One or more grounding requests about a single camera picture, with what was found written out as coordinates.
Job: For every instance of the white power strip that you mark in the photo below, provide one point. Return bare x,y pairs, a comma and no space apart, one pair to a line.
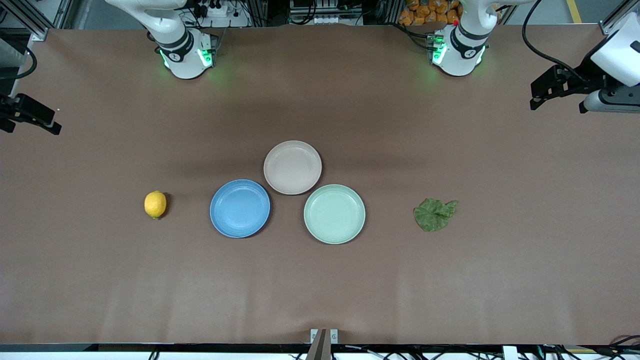
217,11

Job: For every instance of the blue round plate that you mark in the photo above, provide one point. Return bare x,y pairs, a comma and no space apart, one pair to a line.
240,209

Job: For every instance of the beige round plate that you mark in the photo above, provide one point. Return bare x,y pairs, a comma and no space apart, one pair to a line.
292,167

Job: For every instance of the green lettuce leaf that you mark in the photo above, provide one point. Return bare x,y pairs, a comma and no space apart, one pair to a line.
432,215

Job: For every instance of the black electronics rack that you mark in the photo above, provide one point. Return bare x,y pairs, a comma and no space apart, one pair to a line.
325,10

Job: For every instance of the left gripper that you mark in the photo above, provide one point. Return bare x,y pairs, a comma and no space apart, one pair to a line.
586,76

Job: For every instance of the brown table covering sheet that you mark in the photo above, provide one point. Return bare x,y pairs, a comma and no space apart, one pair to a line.
100,280

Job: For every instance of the pale green round plate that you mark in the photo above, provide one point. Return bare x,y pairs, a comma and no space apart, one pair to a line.
334,214

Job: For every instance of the black table edge strip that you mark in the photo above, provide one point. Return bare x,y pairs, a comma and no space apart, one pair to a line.
150,347

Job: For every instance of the aluminium frame post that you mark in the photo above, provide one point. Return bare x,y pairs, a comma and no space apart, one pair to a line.
35,27
611,24
62,15

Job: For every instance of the small white box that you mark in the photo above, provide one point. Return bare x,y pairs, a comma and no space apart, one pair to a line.
510,353

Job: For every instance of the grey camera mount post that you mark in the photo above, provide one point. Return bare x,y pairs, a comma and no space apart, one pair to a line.
320,351

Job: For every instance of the yellow lemon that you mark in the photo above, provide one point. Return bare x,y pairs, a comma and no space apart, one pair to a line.
155,205

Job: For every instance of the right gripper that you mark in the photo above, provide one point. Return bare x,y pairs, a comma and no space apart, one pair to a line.
11,107

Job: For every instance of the small metal mounting bracket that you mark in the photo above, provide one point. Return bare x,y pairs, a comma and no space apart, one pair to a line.
334,336

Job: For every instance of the pile of orange objects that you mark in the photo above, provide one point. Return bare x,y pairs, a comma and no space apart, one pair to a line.
425,12

